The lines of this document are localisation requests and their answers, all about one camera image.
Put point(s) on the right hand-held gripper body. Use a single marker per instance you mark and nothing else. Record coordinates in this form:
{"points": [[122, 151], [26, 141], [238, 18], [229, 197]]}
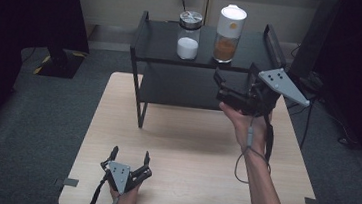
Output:
{"points": [[253, 95]]}

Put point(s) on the black stand base striped tape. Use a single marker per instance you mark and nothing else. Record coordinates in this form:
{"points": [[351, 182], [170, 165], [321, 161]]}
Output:
{"points": [[59, 63]]}

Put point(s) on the person's right hand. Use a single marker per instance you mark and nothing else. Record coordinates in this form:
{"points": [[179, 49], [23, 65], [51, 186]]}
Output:
{"points": [[246, 128]]}

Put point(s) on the person's left hand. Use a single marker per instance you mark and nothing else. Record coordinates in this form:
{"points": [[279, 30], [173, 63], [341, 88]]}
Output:
{"points": [[125, 202]]}

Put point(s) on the black upright stand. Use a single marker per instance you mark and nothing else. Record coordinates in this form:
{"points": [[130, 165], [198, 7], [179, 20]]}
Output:
{"points": [[314, 37]]}

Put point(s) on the glass jar with white lid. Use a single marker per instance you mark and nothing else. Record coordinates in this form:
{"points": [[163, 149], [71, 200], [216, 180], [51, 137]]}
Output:
{"points": [[229, 29]]}

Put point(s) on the glass jar with silver lid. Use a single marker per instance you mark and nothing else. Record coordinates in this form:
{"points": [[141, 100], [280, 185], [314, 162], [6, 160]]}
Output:
{"points": [[188, 39]]}

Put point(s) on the black two-tier shelf rack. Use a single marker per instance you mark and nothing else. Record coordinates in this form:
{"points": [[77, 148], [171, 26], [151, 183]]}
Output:
{"points": [[170, 47]]}

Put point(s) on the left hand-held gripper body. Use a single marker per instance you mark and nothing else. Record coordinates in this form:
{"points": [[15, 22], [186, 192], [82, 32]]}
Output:
{"points": [[121, 176]]}

